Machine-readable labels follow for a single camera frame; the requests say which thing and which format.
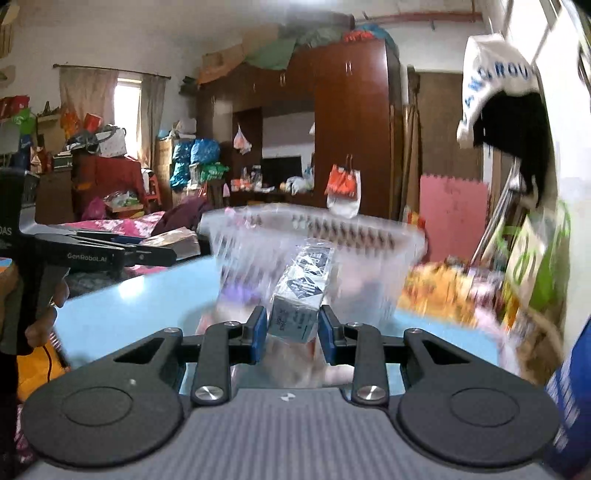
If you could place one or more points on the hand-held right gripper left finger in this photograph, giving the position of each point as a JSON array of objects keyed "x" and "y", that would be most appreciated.
[{"x": 258, "y": 334}]

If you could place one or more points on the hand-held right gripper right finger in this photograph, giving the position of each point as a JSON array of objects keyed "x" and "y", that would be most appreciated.
[{"x": 328, "y": 337}]

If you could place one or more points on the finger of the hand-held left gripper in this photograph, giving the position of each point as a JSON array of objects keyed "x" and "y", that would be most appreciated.
[
  {"x": 120, "y": 240},
  {"x": 152, "y": 257}
]

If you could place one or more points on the grey box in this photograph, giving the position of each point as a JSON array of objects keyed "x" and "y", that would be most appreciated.
[{"x": 178, "y": 242}]

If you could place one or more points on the blue white barcode box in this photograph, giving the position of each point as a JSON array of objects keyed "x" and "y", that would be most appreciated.
[{"x": 295, "y": 295}]

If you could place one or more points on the white plastic basket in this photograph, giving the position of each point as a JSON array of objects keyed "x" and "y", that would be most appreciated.
[{"x": 369, "y": 277}]

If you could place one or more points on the person's left hand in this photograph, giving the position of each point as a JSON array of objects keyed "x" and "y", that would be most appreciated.
[{"x": 46, "y": 323}]

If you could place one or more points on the pink floral blanket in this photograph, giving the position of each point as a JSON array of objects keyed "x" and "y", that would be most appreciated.
[{"x": 120, "y": 226}]

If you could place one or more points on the purple packet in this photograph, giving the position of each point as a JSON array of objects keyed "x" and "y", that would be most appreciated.
[{"x": 240, "y": 293}]

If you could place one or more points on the dark purple garment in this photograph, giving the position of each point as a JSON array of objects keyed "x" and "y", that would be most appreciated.
[{"x": 184, "y": 214}]

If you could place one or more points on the red cloth covered cabinet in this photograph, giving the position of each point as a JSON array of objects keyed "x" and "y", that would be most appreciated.
[{"x": 106, "y": 184}]

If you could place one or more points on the brown cardboard box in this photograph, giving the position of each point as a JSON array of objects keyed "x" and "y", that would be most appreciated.
[{"x": 164, "y": 166}]

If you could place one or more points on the blue patterned bag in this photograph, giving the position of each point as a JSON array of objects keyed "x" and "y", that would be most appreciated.
[
  {"x": 205, "y": 151},
  {"x": 180, "y": 164}
]

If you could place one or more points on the white handbag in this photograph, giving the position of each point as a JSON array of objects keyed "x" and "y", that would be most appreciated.
[{"x": 112, "y": 143}]

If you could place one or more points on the green packet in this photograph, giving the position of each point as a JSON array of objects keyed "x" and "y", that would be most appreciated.
[{"x": 214, "y": 171}]

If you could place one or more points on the yellow printed blanket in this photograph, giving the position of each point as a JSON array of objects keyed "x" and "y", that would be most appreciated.
[{"x": 438, "y": 290}]

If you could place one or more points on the window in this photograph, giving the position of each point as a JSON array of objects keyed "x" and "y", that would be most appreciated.
[{"x": 129, "y": 120}]

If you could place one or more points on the beige lace curtain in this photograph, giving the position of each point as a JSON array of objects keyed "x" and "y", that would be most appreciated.
[
  {"x": 87, "y": 97},
  {"x": 152, "y": 120}
]

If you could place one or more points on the yellow paper bag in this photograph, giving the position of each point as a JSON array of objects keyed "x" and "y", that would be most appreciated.
[{"x": 32, "y": 374}]

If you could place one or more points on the white pink plastic bag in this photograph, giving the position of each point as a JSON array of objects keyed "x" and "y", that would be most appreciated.
[{"x": 242, "y": 138}]

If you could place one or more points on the orange white hanging bag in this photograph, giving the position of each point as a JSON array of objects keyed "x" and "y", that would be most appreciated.
[{"x": 341, "y": 182}]

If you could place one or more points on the black monitor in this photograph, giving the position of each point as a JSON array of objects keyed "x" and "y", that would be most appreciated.
[{"x": 281, "y": 170}]

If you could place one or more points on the curtain rod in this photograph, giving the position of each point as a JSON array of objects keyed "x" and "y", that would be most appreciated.
[{"x": 111, "y": 70}]

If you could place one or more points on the pink foam mat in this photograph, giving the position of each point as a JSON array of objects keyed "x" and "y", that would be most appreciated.
[{"x": 455, "y": 217}]

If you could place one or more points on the cardboard boxes on wardrobe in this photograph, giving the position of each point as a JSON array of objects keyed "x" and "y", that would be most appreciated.
[{"x": 217, "y": 62}]

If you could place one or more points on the brown wooden wardrobe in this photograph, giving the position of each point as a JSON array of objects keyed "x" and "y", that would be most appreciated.
[{"x": 351, "y": 115}]

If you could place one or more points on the green white shopping bag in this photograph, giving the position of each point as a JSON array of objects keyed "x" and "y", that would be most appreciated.
[{"x": 549, "y": 272}]

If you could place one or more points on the green cloth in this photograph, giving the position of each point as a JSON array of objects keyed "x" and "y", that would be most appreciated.
[{"x": 272, "y": 57}]

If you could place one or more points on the brown wooden door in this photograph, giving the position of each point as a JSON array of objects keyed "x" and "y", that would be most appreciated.
[{"x": 443, "y": 124}]

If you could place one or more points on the blue shopping bag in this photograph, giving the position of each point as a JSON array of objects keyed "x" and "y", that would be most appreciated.
[{"x": 575, "y": 397}]

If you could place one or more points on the black hanging garment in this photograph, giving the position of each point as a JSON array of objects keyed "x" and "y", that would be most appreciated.
[{"x": 512, "y": 129}]

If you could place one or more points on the red blue bedding bundle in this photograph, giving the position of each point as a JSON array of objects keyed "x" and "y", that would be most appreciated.
[{"x": 369, "y": 37}]

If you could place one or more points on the white printed bag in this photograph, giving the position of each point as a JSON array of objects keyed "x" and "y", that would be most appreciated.
[{"x": 489, "y": 64}]

